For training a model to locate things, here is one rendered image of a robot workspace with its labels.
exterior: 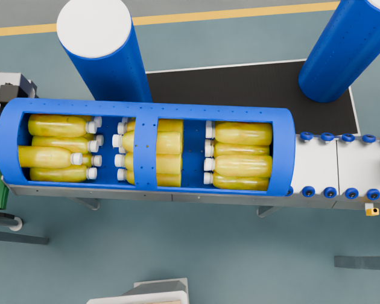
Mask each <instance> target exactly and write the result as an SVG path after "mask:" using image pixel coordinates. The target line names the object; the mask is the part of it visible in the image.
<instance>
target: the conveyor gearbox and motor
mask: <svg viewBox="0 0 380 304"><path fill-rule="evenodd" d="M5 83H11V84H13V85H18V86H20V87H21V88H22V89H23V90H24V91H25V92H26V93H27V94H28V98H39V97H38V96H37V95H36V92H37V86H36V85H35V84H34V83H33V81H32V80H27V79H26V78H25V77H24V76H23V75H22V74H21V73H20V72H18V73H17V72H0V85H2V84H3V85H5Z"/></svg>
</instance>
